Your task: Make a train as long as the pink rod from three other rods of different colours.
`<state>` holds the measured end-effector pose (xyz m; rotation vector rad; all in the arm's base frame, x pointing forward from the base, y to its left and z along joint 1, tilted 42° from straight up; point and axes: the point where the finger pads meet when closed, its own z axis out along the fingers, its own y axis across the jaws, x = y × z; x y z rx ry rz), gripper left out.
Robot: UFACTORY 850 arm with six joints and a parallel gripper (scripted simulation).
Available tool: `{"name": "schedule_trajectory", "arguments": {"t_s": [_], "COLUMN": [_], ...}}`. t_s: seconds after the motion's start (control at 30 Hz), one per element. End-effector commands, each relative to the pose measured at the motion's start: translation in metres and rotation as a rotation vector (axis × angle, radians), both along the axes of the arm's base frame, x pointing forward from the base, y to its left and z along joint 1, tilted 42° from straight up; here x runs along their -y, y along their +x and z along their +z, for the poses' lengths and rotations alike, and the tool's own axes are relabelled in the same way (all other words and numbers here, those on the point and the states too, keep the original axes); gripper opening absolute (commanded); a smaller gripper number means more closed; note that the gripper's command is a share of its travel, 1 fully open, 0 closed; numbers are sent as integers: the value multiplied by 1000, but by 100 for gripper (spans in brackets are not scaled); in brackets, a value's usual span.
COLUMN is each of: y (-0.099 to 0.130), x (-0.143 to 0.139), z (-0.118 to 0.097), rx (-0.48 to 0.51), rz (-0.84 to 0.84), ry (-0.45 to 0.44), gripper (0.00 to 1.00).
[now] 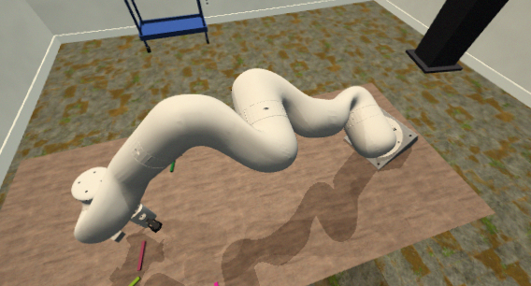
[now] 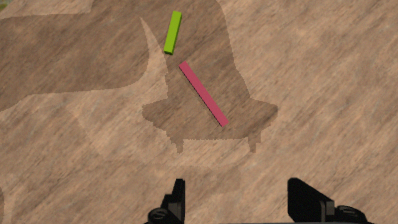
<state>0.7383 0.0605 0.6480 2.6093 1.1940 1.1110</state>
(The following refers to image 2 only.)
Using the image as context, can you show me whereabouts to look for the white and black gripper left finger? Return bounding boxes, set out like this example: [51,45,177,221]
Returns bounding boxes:
[144,178,185,224]

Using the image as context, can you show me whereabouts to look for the pink rod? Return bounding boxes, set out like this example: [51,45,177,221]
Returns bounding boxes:
[179,61,229,127]

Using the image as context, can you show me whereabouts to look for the lime green rod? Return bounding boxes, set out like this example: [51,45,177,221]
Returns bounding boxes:
[164,11,182,56]

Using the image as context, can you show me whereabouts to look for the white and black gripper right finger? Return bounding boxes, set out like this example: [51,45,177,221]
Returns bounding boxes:
[287,178,374,224]

